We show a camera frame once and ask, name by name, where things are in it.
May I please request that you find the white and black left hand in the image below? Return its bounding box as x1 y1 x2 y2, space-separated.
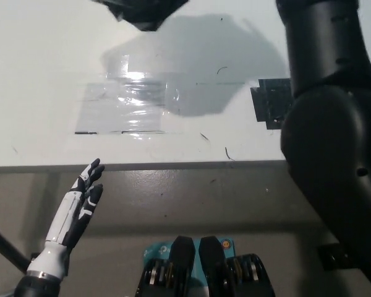
26 158 106 281

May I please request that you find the grey plastic bag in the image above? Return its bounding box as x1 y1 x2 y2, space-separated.
91 0 189 32

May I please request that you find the black diagonal strut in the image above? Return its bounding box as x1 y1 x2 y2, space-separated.
0 218 31 273

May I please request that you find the clear tape patch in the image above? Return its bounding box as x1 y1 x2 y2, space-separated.
75 54 182 136

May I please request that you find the black and teal robot torso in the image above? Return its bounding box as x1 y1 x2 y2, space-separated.
135 237 278 297

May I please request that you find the black tape square marker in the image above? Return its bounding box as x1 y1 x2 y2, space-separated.
250 77 293 131

